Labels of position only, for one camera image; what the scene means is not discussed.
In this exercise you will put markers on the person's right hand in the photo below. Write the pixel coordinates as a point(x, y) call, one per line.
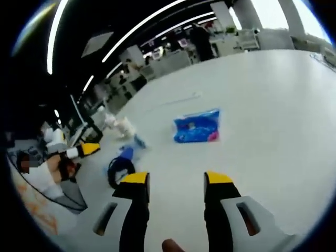
point(172, 245)

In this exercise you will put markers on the small blue plastic packet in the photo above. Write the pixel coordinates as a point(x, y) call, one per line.
point(126, 153)

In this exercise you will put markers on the white cloth with orange print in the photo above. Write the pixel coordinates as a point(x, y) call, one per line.
point(39, 207)

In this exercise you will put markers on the white leaf-print paper cup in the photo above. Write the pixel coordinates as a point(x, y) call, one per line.
point(125, 128)

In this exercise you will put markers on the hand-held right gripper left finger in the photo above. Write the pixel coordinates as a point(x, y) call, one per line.
point(134, 207)

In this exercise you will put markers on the ceiling light strip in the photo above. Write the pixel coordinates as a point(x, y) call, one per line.
point(147, 29)

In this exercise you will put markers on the white table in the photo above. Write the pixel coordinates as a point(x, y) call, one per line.
point(262, 118)

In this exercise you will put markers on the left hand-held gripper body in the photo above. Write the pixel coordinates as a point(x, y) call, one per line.
point(53, 140)

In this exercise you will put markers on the blue tissue packet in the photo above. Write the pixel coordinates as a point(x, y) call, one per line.
point(198, 126)

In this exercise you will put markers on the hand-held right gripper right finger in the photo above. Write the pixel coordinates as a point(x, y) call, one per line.
point(223, 210)

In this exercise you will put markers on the person's left hand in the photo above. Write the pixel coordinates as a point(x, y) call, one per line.
point(61, 168)

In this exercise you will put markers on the person's grey trouser lap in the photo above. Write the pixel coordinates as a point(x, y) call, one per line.
point(71, 197)

